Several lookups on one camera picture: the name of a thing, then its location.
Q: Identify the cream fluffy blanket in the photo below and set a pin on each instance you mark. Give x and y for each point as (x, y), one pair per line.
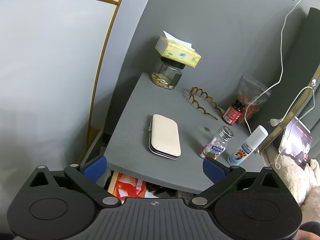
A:
(299, 181)

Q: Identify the red orange box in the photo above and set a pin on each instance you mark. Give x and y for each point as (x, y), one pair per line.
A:
(129, 187)

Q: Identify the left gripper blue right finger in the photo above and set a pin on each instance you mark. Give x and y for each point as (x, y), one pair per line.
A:
(214, 170)

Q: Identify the red supplement bottle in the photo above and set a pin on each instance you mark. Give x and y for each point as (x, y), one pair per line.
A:
(233, 112)

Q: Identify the glass jar with black lid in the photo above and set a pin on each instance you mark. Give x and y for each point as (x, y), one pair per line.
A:
(167, 73)

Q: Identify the candy bottle with metal cap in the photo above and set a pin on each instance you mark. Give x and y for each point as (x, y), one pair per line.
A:
(217, 145)

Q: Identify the white spray bottle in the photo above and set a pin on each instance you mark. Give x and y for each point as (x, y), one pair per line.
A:
(248, 146)

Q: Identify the beige clasp case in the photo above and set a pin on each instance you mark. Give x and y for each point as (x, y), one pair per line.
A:
(164, 137)

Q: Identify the grey nightstand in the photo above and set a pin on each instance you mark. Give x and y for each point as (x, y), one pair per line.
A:
(128, 149)

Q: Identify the white power plug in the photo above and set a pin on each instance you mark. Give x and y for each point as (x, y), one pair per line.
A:
(275, 122)

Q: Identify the yellow tissue pack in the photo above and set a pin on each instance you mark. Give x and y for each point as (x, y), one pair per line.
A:
(172, 48)

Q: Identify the clear bag of red berries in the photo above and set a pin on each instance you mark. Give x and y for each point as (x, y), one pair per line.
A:
(249, 90)

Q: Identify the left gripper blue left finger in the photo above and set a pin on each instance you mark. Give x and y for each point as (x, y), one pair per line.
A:
(95, 168)

